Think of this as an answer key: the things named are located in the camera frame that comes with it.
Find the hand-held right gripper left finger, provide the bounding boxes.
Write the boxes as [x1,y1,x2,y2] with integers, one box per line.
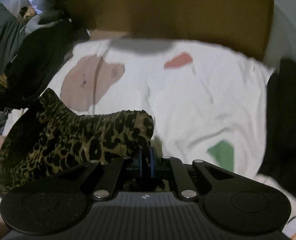
[52,150,144,201]

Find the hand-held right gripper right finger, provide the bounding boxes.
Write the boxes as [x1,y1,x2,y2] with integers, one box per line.
[149,147,246,201]

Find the leopard print garment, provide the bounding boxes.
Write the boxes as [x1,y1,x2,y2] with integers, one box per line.
[0,88,168,197]

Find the white bear print bedsheet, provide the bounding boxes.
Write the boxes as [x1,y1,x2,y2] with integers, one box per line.
[0,39,288,205]

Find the black folded garment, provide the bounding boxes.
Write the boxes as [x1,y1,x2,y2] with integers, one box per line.
[258,59,296,203]

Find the brown cardboard sheet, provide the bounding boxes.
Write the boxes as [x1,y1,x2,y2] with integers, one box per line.
[60,0,275,60]

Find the grey-blue hooded garment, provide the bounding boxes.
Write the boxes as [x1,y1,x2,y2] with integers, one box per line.
[24,14,48,34]

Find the dark grey pillow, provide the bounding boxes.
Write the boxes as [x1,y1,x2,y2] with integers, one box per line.
[0,2,26,80]

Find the small plush toy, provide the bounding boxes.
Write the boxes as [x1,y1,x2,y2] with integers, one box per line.
[20,6,36,19]

